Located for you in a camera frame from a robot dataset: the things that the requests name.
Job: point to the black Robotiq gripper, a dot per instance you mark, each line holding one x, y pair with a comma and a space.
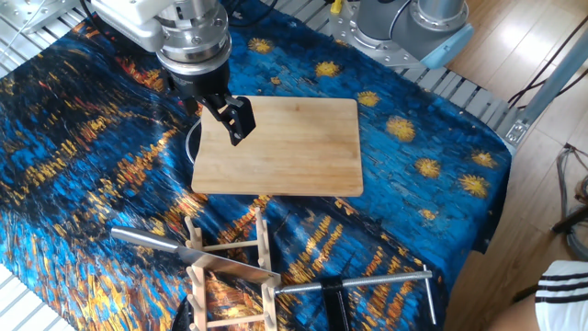
197, 85

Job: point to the steel cleaver knife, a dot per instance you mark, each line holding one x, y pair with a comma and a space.
142, 239

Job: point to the black C-clamp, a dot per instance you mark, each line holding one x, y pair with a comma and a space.
335, 303

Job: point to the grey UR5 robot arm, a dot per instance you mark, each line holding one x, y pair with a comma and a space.
193, 41

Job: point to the wooden cutting board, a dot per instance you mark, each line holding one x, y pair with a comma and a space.
298, 151

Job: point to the yellow connector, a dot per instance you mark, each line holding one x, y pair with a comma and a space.
336, 5

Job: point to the wooden peg dish rack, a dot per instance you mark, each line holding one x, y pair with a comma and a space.
269, 308

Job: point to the aluminium corner plate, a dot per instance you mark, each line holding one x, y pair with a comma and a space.
27, 14

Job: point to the starry night print tablecloth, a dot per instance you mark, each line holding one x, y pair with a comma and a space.
413, 207

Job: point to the dark furniture leg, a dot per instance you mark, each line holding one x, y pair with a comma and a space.
569, 223

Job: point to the white black-striped garment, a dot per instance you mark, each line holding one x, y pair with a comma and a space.
565, 312

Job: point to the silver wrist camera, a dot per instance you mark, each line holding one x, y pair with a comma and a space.
138, 34

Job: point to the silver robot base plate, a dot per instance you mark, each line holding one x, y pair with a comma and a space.
349, 32

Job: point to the aluminium frame post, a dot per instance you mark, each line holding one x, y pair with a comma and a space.
551, 87

